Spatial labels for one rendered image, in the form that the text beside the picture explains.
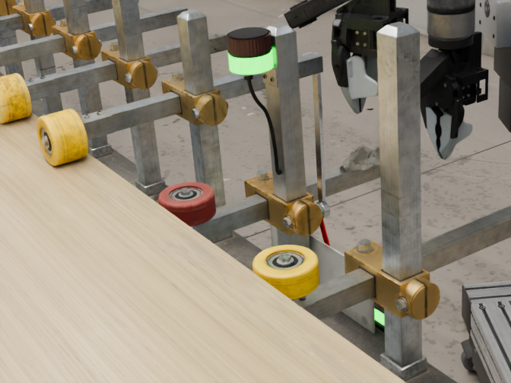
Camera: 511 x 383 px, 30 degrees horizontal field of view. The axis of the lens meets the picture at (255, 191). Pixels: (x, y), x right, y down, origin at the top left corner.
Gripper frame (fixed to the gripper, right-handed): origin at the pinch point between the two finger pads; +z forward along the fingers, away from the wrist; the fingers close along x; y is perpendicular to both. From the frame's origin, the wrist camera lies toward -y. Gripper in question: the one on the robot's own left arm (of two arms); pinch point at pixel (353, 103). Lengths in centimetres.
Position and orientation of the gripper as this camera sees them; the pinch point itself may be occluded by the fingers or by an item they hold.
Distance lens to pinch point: 139.0
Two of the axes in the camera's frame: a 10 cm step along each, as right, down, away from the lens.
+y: 7.9, 2.0, -5.8
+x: 6.1, -3.8, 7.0
